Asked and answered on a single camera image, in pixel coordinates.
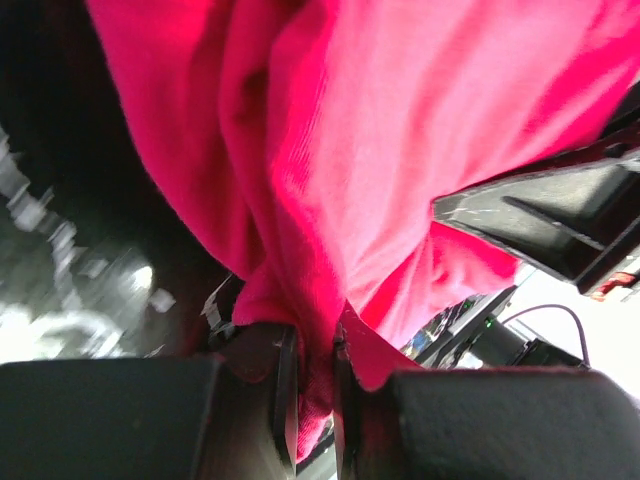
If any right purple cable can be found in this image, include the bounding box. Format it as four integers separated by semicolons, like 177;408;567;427
499;304;591;364

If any black marble pattern mat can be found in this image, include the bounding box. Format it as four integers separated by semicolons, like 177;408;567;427
1;1;240;363

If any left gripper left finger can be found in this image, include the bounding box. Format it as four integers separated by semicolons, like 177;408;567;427
199;274;298;479

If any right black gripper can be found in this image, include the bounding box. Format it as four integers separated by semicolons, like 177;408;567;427
402;150;639;370

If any red t-shirt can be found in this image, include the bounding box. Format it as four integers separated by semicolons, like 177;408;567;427
87;1;639;459

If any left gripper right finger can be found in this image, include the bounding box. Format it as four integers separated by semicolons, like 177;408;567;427
333;305;425;479

